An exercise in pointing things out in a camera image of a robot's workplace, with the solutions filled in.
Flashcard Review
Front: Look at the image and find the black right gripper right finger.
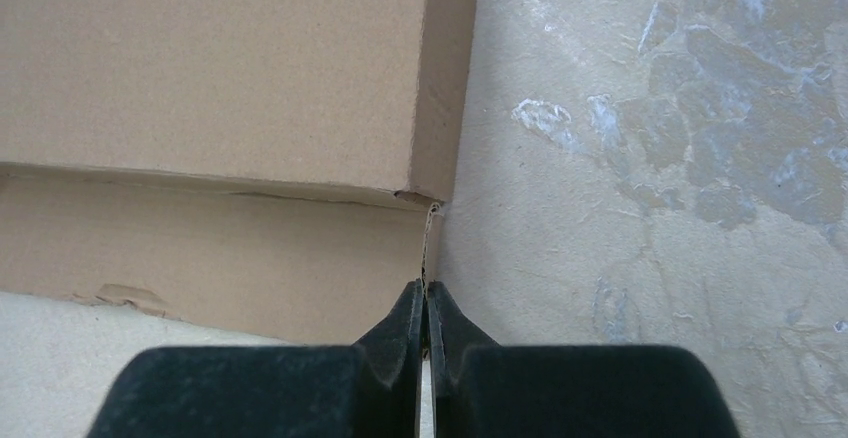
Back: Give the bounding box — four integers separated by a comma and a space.
426, 282, 740, 437

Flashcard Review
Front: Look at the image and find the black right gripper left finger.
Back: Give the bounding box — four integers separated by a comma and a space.
89, 280, 424, 437

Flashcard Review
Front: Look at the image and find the brown cardboard box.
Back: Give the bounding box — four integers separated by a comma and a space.
1, 0, 477, 344

